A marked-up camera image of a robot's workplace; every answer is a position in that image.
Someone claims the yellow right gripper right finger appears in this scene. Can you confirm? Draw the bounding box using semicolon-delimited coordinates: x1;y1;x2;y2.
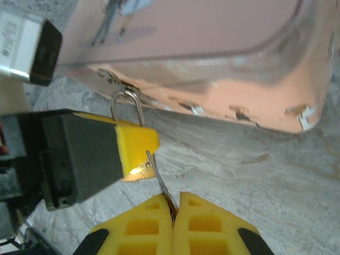
172;191;275;255

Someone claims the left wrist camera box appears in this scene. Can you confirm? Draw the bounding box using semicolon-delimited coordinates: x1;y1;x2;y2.
0;10;63;87

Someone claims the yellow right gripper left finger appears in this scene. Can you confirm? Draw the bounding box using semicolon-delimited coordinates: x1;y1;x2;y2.
75;193;174;255

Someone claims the small metal key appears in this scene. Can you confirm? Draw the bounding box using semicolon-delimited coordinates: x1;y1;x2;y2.
146;150;180;224

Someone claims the pink box with couple print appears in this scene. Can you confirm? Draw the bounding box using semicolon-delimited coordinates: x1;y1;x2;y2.
56;0;336;134

